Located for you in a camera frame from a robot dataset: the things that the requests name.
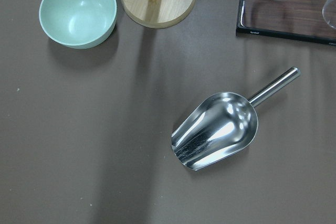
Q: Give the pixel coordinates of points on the steel ice scoop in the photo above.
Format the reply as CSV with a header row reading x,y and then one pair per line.
x,y
222,125

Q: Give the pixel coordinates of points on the mint green bowl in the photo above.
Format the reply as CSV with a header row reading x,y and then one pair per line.
x,y
78,24

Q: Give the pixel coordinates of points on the black glass rack tray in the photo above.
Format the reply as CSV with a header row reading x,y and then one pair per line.
x,y
289,19

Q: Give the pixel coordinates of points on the wine glass lower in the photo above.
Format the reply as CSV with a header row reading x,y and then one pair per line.
x,y
328,13

